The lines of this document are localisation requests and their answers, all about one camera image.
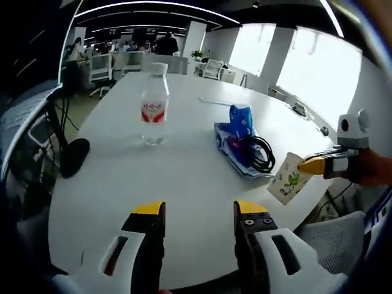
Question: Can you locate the white table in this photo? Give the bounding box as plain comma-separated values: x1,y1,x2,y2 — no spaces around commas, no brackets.
48,72,336,290

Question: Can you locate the person's right hand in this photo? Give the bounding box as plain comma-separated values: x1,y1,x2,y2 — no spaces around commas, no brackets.
355,148,392,186

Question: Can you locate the wide window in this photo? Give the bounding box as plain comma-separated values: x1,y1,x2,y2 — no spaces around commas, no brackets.
277,26,362,114

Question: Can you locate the white printed paper cup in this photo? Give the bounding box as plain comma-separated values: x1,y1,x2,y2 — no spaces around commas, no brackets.
266,152,312,205

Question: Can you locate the white office chair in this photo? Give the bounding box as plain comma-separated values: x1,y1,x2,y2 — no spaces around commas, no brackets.
203,59,224,79
88,53,114,99

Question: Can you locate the white desk partition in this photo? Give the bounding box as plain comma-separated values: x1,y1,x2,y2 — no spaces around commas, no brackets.
140,54,188,74

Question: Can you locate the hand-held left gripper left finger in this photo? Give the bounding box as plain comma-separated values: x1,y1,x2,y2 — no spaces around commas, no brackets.
50,201,167,294

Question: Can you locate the black cable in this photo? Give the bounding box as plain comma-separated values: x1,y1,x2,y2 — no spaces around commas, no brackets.
241,136,276,174

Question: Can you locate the open laptop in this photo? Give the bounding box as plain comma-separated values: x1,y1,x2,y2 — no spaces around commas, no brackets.
0,0,74,172

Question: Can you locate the black laptop stand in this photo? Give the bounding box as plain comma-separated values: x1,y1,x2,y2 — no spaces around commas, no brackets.
45,88,72,172

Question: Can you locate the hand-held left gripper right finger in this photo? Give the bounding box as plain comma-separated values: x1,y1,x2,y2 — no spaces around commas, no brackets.
233,200,349,294

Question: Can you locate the black round object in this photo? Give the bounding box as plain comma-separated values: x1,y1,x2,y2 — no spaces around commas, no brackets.
59,137,91,178

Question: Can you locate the narrow window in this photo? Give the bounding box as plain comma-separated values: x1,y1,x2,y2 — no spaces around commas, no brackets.
228,24,275,76

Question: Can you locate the white device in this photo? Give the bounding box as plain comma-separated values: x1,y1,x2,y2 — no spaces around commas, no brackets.
292,102,310,116

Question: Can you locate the clear water bottle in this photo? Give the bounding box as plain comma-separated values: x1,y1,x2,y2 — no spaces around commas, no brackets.
140,62,170,147

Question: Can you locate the blue patterned packet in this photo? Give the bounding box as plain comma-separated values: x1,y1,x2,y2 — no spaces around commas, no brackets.
213,122,275,179

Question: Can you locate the grey mesh chair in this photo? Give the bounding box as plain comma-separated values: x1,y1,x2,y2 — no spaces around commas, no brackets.
293,211,368,276

